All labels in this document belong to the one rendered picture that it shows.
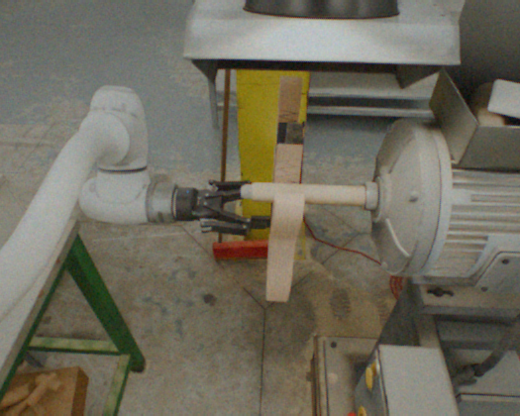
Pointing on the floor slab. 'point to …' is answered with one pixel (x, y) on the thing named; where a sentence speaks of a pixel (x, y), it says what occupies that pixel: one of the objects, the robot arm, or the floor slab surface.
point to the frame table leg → (103, 303)
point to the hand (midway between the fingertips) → (270, 208)
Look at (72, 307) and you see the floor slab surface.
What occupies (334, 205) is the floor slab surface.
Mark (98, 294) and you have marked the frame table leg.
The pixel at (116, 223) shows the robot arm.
